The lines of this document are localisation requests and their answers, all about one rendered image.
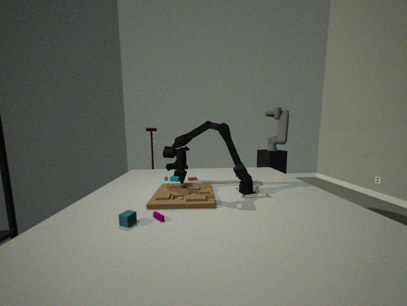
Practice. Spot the magenta rectangular block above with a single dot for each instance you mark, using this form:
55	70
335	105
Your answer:
158	216

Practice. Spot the teal rectangular block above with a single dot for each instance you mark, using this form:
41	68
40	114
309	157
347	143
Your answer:
174	178

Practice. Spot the teal cube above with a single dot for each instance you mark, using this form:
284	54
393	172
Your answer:
127	218

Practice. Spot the tan square board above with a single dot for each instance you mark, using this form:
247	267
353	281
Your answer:
166	197

